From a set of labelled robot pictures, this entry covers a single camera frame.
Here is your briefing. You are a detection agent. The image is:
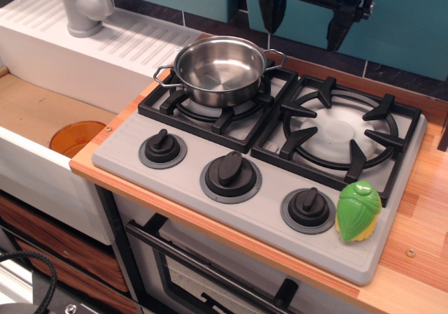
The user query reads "black braided cable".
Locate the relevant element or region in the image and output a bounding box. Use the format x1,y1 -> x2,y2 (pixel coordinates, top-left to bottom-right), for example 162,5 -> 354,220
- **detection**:
0,251 -> 58,314

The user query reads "black middle stove knob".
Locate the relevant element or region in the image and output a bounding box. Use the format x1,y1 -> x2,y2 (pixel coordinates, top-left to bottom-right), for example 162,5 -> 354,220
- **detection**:
199,151 -> 263,204

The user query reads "oven door with handle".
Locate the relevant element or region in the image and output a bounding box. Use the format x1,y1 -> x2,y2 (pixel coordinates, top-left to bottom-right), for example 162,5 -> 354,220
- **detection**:
125,213 -> 351,314

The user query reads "orange sink drain plate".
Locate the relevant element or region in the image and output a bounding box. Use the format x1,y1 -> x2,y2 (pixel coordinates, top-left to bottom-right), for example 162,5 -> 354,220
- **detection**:
50,121 -> 106,158

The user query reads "green yellow toy corncob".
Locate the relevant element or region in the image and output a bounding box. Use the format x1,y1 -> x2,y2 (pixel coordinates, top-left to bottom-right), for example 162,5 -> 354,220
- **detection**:
335,180 -> 382,242

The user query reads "black left burner grate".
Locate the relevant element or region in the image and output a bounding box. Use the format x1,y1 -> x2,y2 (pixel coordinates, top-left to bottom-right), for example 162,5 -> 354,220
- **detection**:
138,65 -> 299,153

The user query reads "white toy sink unit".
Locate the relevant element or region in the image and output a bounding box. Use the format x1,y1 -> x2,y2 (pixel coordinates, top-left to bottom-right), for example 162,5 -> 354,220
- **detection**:
1,0 -> 200,245

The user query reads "grey toy stove top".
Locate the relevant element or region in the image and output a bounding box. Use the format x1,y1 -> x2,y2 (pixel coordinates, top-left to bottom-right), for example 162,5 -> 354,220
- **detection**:
91,57 -> 428,287

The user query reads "teal cabinet right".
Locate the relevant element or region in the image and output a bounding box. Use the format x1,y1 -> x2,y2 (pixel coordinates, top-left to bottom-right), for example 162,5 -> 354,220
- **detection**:
246,0 -> 447,81

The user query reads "black left stove knob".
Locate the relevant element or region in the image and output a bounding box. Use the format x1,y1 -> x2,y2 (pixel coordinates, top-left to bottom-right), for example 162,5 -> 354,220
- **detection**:
139,129 -> 187,170

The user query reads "grey toy faucet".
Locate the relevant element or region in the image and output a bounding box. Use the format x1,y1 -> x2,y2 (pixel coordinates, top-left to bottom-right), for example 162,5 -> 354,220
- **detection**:
62,0 -> 114,38

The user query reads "wooden drawer front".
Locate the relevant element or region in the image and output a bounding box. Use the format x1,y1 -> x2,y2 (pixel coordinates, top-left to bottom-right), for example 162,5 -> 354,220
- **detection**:
1,192 -> 139,313

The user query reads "black right stove knob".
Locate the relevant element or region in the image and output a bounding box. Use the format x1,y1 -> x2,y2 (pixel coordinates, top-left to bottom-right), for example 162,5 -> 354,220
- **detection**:
281,187 -> 336,235

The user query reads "black stove knob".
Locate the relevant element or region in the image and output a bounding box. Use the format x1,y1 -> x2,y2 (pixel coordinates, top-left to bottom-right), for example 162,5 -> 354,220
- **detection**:
281,187 -> 336,235
139,129 -> 187,170
199,151 -> 263,204

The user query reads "stainless steel pot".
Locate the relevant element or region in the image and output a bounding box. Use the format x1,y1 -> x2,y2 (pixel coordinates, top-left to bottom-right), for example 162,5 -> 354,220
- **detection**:
153,36 -> 287,108

